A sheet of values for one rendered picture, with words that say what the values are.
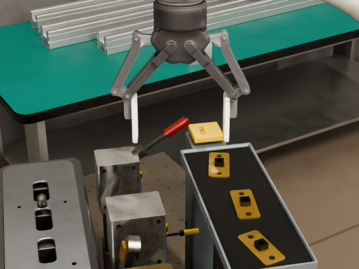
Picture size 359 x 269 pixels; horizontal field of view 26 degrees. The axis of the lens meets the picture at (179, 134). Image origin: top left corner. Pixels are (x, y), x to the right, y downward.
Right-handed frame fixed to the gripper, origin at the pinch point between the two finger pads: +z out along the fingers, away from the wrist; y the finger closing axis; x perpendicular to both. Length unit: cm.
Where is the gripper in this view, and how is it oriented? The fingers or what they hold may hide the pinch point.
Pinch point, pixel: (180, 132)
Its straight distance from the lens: 116.7
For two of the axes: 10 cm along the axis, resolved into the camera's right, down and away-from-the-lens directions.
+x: 0.2, 4.1, -9.1
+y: -10.0, 0.1, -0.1
